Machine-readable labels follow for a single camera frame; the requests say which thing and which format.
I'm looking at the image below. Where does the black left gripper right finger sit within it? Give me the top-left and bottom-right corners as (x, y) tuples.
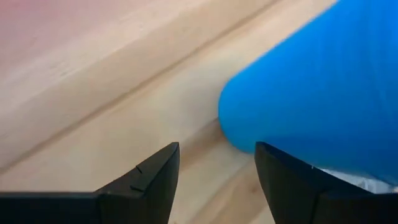
(254, 141), (398, 224)

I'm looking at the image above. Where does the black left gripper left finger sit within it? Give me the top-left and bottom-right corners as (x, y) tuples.
(0, 141), (181, 224)

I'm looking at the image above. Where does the blue plastic squeeze bottle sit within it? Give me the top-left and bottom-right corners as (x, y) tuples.
(217, 0), (398, 187)

